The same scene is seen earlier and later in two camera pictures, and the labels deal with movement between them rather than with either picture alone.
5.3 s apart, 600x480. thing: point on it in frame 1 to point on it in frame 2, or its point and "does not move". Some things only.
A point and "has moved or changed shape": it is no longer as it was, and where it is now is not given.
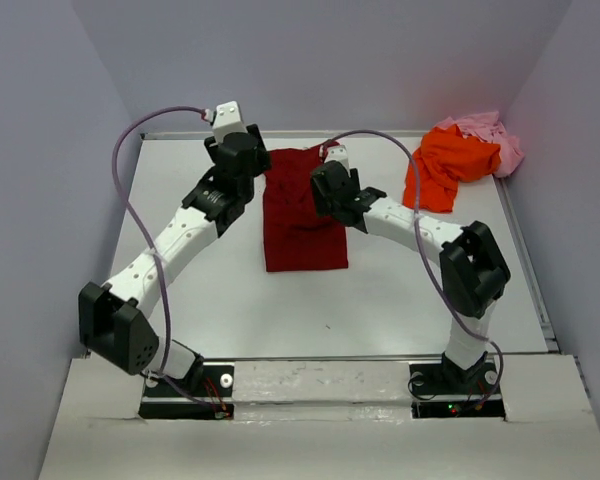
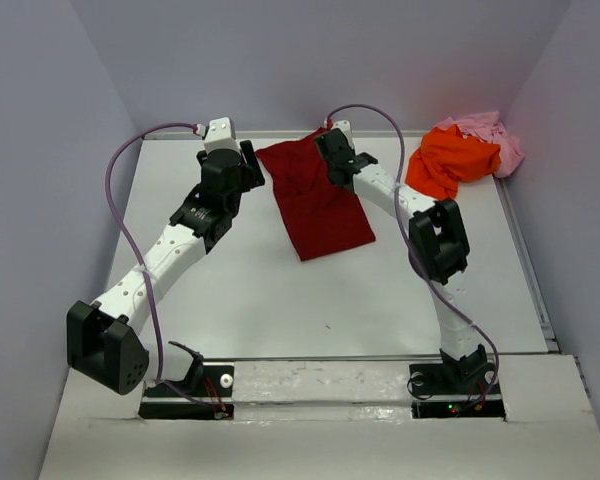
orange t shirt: [443, 160] does not move
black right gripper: [321, 203] to [349, 144]
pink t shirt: [487, 126] does not move
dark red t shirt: [297, 237] has moved or changed shape
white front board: [323, 420] does not move
